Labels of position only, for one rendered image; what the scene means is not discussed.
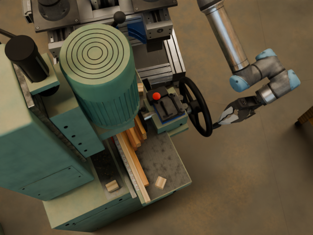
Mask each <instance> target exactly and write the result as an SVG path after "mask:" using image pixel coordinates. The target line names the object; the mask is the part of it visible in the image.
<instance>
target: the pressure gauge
mask: <svg viewBox="0 0 313 235"><path fill-rule="evenodd" d="M142 82H143V84H144V86H145V88H146V90H147V91H149V90H151V89H152V87H151V84H150V82H149V80H148V78H146V79H143V80H142Z"/></svg>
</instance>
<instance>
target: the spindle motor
mask: <svg viewBox="0 0 313 235"><path fill-rule="evenodd" d="M59 66H60V69H61V71H62V73H63V75H64V76H65V78H66V80H67V82H68V83H69V85H70V87H71V89H72V90H73V91H74V93H75V94H76V96H77V98H78V100H79V101H80V103H81V105H82V106H83V108H84V110H85V112H86V113H87V115H88V117H89V119H90V120H91V121H92V122H93V123H94V124H95V125H97V126H99V127H101V128H104V129H118V128H122V127H124V126H126V125H127V124H129V123H130V122H131V121H132V120H133V119H134V118H135V117H136V115H137V113H138V111H139V107H140V98H139V92H138V85H137V78H136V69H135V63H134V56H133V49H132V46H131V44H130V41H129V40H128V38H127V37H126V36H125V35H124V34H123V33H122V32H121V31H119V30H118V29H116V28H114V27H112V26H109V25H105V24H89V25H86V26H83V27H80V28H78V29H77V30H75V31H74V32H72V33H71V34H70V35H69V36H68V37H67V38H66V40H65V41H64V43H63V45H62V47H61V49H60V53H59Z"/></svg>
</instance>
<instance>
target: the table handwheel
mask: <svg viewBox="0 0 313 235"><path fill-rule="evenodd" d="M185 84H187V85H188V87H189V88H190V89H191V91H192V92H193V94H194V96H195V97H196V100H193V98H192V97H191V95H190V93H189V91H188V89H187V87H186V85H185ZM179 91H180V94H181V95H182V96H183V97H184V98H183V103H187V105H188V109H187V114H188V116H189V118H190V120H191V122H192V123H193V125H194V127H195V128H196V130H197V131H198V132H199V133H200V134H201V135H202V136H204V137H209V136H211V134H212V131H213V125H212V119H211V115H210V112H209V109H208V107H207V104H206V102H205V100H204V98H203V96H202V94H201V92H200V90H199V89H198V87H197V86H196V85H195V83H194V82H193V81H192V80H191V79H190V78H188V77H186V76H183V77H181V78H180V80H179ZM187 98H188V99H189V101H190V102H189V101H188V99H187ZM200 112H202V113H203V116H204V120H205V124H206V130H205V129H204V128H203V127H202V126H201V125H200V123H199V119H198V113H200Z"/></svg>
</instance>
